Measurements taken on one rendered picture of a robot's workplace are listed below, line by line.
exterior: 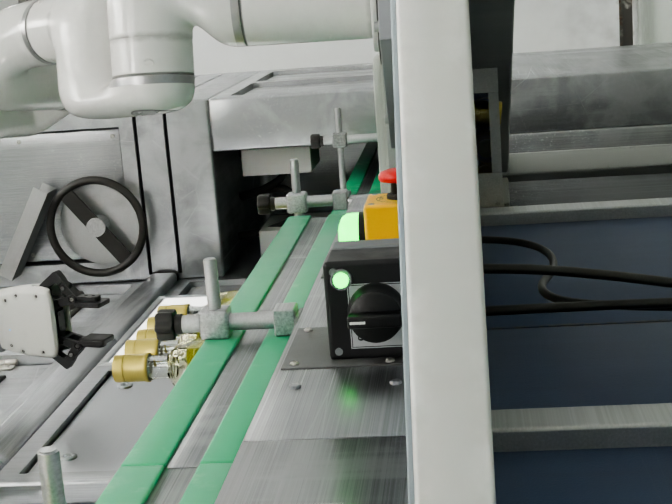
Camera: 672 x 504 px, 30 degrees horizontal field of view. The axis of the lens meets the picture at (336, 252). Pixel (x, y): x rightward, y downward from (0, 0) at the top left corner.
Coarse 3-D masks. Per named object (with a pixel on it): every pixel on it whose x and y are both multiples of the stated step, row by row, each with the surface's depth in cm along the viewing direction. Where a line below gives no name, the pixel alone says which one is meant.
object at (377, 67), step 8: (376, 56) 173; (376, 64) 171; (376, 72) 171; (376, 80) 171; (376, 88) 171; (376, 96) 171; (376, 104) 171; (384, 104) 172; (376, 112) 172; (384, 112) 173; (376, 120) 172; (384, 120) 173; (384, 128) 173; (384, 136) 173; (384, 144) 173; (384, 152) 173; (384, 160) 173; (384, 168) 173; (384, 184) 174; (384, 192) 174
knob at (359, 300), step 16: (368, 288) 96; (384, 288) 96; (352, 304) 95; (368, 304) 95; (384, 304) 95; (400, 304) 95; (352, 320) 94; (368, 320) 94; (384, 320) 94; (400, 320) 94; (368, 336) 95; (384, 336) 95
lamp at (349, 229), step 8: (344, 216) 128; (352, 216) 128; (360, 216) 127; (344, 224) 127; (352, 224) 127; (360, 224) 127; (344, 232) 127; (352, 232) 127; (360, 232) 126; (344, 240) 127; (352, 240) 127
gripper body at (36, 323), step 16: (16, 288) 179; (32, 288) 178; (0, 304) 180; (16, 304) 178; (32, 304) 177; (48, 304) 176; (0, 320) 180; (16, 320) 179; (32, 320) 178; (48, 320) 177; (64, 320) 180; (0, 336) 181; (16, 336) 180; (32, 336) 179; (48, 336) 178; (16, 352) 181; (32, 352) 179; (48, 352) 178
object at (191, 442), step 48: (288, 240) 154; (240, 288) 132; (288, 288) 132; (240, 336) 114; (288, 336) 113; (192, 384) 101; (240, 384) 101; (144, 432) 91; (192, 432) 91; (240, 432) 90; (144, 480) 82; (192, 480) 82
